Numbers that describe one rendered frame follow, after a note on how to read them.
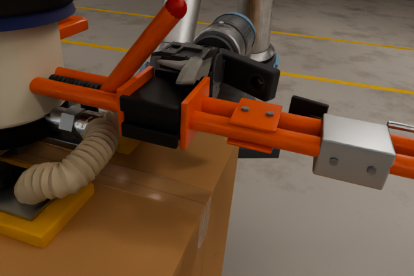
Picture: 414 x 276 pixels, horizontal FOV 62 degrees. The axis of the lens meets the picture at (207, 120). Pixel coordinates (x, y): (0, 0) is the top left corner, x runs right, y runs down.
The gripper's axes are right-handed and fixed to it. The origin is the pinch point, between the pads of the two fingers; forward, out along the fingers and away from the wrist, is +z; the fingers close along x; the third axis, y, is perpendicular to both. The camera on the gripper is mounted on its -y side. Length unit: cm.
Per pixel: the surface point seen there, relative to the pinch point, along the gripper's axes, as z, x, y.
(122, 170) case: -1.1, -12.7, 9.8
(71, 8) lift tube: -4.5, 8.7, 17.6
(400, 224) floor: -132, -120, -85
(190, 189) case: -0.7, -12.8, -0.8
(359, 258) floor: -99, -120, -60
